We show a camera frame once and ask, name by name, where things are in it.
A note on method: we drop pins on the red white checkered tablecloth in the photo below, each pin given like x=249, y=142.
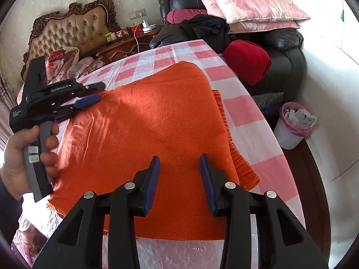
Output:
x=246, y=109

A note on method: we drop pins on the red tin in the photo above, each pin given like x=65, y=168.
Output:
x=122, y=33

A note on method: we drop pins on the maroon cushion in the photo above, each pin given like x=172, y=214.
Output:
x=179, y=15

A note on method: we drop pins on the red cushion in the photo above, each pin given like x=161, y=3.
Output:
x=246, y=61

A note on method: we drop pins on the white charging dock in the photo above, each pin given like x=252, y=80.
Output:
x=148, y=28

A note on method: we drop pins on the carved wooden nightstand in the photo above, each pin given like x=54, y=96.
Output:
x=123, y=47

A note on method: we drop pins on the person's left hand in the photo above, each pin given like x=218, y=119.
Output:
x=15, y=162

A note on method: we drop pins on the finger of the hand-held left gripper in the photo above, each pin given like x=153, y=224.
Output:
x=94, y=86
x=88, y=101

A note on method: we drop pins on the person's left forearm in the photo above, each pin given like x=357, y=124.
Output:
x=8, y=210

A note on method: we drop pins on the black clothing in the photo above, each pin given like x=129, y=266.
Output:
x=207, y=30

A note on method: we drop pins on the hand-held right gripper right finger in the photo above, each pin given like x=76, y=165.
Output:
x=207, y=185

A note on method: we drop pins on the pink plaid pillow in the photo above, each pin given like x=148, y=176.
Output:
x=89, y=64

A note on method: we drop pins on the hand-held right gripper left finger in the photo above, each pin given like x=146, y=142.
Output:
x=151, y=185

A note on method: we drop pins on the pink floral pillow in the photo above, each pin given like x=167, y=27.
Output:
x=252, y=2

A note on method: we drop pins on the wall socket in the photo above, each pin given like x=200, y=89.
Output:
x=137, y=13

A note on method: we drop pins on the floral bed sheet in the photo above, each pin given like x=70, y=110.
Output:
x=30, y=229

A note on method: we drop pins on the plain pink pillow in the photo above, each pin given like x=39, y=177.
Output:
x=266, y=27

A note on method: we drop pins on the tufted carved wooden headboard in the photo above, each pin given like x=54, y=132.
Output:
x=75, y=30

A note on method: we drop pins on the black leather armchair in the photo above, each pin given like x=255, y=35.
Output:
x=283, y=50

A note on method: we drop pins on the yellow box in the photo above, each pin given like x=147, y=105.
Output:
x=108, y=37

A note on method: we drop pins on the white waste bin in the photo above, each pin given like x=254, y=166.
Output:
x=289, y=137

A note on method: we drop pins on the white paper packaging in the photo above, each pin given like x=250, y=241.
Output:
x=304, y=116

